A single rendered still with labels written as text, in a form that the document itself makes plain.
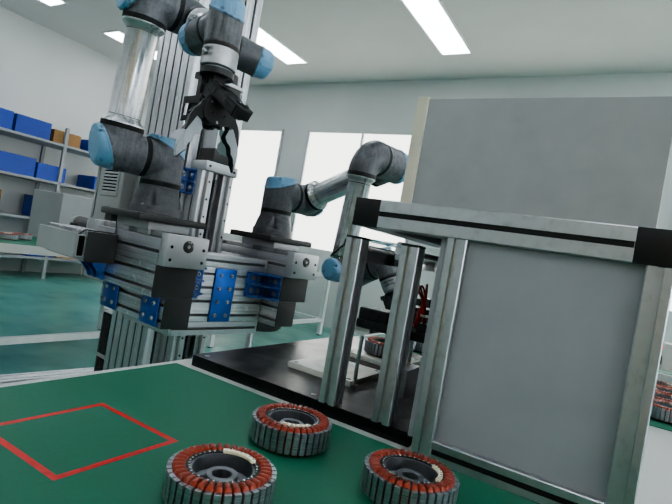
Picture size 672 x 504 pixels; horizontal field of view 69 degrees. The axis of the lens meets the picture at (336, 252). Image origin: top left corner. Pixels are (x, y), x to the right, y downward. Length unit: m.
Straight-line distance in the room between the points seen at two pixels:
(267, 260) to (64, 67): 6.71
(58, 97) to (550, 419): 7.83
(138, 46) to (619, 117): 1.19
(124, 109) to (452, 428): 1.17
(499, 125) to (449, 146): 0.09
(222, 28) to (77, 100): 7.22
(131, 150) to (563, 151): 1.11
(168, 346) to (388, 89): 5.42
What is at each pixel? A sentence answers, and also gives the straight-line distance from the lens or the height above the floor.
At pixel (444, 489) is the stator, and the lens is 0.61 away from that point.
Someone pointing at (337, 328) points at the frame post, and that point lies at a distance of 0.83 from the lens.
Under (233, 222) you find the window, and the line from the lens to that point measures 7.69.
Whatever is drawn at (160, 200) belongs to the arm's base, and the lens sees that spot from 1.52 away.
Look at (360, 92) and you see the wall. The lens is 6.92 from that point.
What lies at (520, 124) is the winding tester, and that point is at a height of 1.27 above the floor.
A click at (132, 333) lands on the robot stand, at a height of 0.61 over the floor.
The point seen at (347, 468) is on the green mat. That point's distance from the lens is 0.69.
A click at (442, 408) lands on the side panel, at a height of 0.82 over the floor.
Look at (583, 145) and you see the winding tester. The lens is 0.84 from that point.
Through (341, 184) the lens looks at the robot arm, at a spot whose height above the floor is 1.26.
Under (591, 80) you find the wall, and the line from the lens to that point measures 6.09.
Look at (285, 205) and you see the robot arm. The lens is 1.85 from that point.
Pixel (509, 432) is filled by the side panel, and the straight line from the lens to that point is 0.75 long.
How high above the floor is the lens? 1.02
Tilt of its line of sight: level
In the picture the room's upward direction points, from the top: 10 degrees clockwise
